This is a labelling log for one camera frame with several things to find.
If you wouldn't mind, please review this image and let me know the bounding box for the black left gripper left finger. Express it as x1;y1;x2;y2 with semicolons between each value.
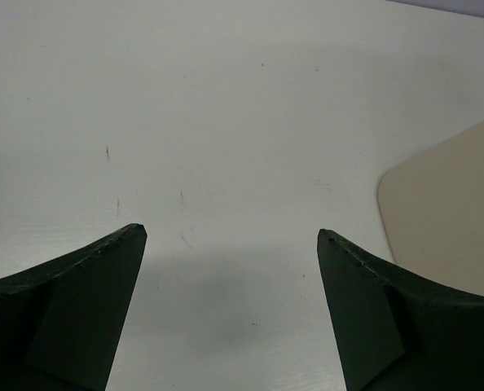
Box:
0;223;147;390

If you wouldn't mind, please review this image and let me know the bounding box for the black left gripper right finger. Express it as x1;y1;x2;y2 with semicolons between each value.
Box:
317;229;484;390

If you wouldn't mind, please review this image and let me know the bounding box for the cream plastic bin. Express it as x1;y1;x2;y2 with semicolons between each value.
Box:
377;121;484;296

